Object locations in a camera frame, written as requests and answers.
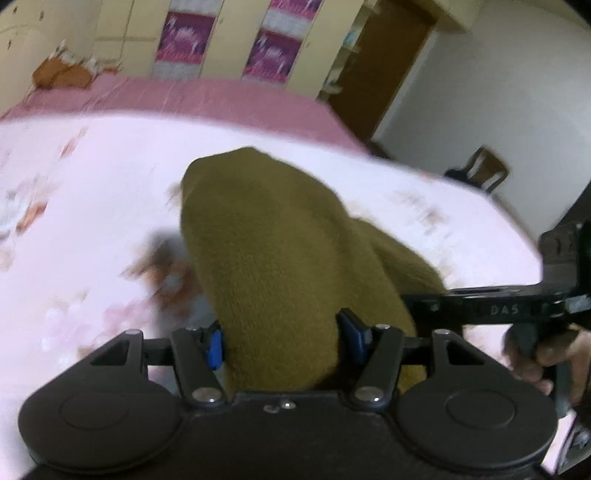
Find white floral bed sheet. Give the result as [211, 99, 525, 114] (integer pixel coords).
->
[0, 111, 548, 480]

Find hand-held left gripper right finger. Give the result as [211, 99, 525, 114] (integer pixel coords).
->
[335, 308, 472, 409]

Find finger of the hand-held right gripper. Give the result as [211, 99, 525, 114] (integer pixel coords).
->
[400, 289, 464, 334]

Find pink bedspread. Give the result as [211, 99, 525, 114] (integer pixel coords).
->
[0, 74, 372, 155]

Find olive green knit garment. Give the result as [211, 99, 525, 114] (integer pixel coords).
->
[178, 146, 448, 394]

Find person's right hand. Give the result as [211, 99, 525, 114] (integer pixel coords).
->
[502, 322, 591, 404]

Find orange-brown pillow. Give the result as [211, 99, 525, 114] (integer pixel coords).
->
[32, 52, 94, 89]

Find cream wardrobe with purple panels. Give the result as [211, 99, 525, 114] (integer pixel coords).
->
[0, 0, 386, 101]

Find wooden chair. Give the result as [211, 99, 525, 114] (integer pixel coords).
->
[444, 145, 511, 195]

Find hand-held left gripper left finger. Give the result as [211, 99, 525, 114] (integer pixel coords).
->
[89, 322, 228, 409]

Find brown wooden door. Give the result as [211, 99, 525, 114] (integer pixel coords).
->
[329, 0, 438, 145]

